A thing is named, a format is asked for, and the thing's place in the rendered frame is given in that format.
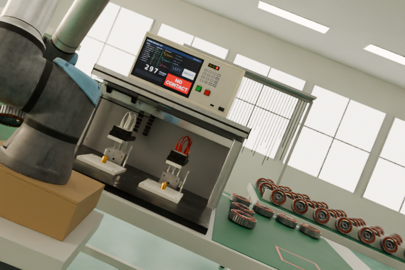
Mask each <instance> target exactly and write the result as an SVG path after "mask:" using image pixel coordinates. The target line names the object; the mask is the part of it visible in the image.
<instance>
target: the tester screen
mask: <svg viewBox="0 0 405 270"><path fill-rule="evenodd" d="M201 62H202V61H201V60H199V59H196V58H193V57H191V56H189V55H186V54H183V53H182V52H179V51H176V50H174V49H172V48H169V47H167V46H164V45H161V44H159V43H157V42H154V41H152V40H150V39H147V40H146V43H145V45H144V47H143V49H142V52H141V54H140V57H139V59H138V61H137V64H136V66H135V68H134V71H133V73H134V74H136V75H138V76H141V77H143V78H146V79H148V80H150V81H153V82H155V83H157V84H160V85H162V86H165V85H164V82H165V79H166V77H167V75H168V73H169V74H171V75H174V76H176V77H178V78H181V79H184V80H186V81H188V82H191V83H193V81H194V79H195V77H194V79H193V80H191V79H189V78H186V77H184V76H182V75H179V74H176V73H175V72H172V71H170V69H171V66H172V64H175V65H177V66H179V67H181V68H184V69H187V70H189V71H191V72H194V73H197V72H198V69H199V67H200V64H201ZM146 64H148V65H150V66H153V67H155V68H157V69H159V71H158V73H157V74H154V73H152V72H150V71H147V70H145V69H144V67H145V65H146ZM136 68H138V69H140V70H143V71H145V72H147V73H150V74H152V75H155V76H157V77H159V78H162V79H163V80H162V82H159V81H156V80H154V79H152V78H149V77H147V76H144V75H142V74H140V73H137V72H135V70H136ZM195 76H196V74H195ZM191 86H192V84H191ZM165 87H167V88H169V89H172V90H174V91H176V92H179V93H182V94H184V95H186V96H187V95H188V94H185V93H183V92H180V91H178V90H175V89H173V88H171V87H168V86H165ZM189 90H190V89H189Z"/></svg>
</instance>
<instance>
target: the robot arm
mask: <svg viewBox="0 0 405 270"><path fill-rule="evenodd" d="M59 1H60V0H8V2H7V4H6V6H5V8H4V9H3V10H2V13H1V15H0V102H1V103H3V104H6V105H9V106H10V107H13V108H16V109H18V110H21V111H24V112H25V113H26V114H27V115H26V117H25V119H24V121H23V123H22V125H21V126H20V127H19V128H18V129H17V130H16V131H15V132H14V133H13V134H12V135H11V136H10V137H9V138H8V139H7V140H6V141H5V142H4V143H3V144H2V145H1V146H0V163H2V164H3V165H4V166H6V167H8V168H10V169H12V170H14V171H16V172H18V173H20V174H22V175H25V176H27V177H30V178H33V179H35V180H39V181H42V182H46V183H50V184H57V185H65V184H67V183H68V181H69V179H70V177H71V173H72V166H73V161H74V152H75V147H76V145H77V143H78V141H79V139H80V137H81V135H82V133H83V131H84V129H85V127H86V125H87V123H88V121H89V119H90V117H91V115H92V113H93V111H94V109H95V108H96V106H97V102H98V100H99V97H100V95H101V92H102V89H101V86H100V85H99V83H97V82H96V81H95V80H94V79H93V78H91V77H90V76H88V75H87V74H85V73H84V72H83V71H81V70H79V69H78V68H77V67H75V65H76V63H77V61H78V54H77V53H76V52H75V51H76V50H77V48H78V47H79V46H80V44H81V42H82V41H83V40H84V38H85V37H86V36H87V34H88V32H89V31H90V30H91V28H92V27H93V25H94V24H95V22H96V21H97V20H98V18H99V17H100V15H101V13H102V12H103V11H104V9H105V8H106V6H107V5H108V3H109V2H110V1H111V0H75V1H74V3H73V4H72V6H71V8H70V9H69V11H68V12H67V14H66V15H65V17H64V19H63V20H62V22H61V24H60V25H59V27H58V28H57V30H56V32H55V33H54V35H53V36H52V38H51V39H49V38H47V37H45V36H44V33H45V31H46V29H47V27H48V25H49V22H50V20H51V18H52V16H53V14H54V12H55V9H56V8H57V5H58V3H59Z"/></svg>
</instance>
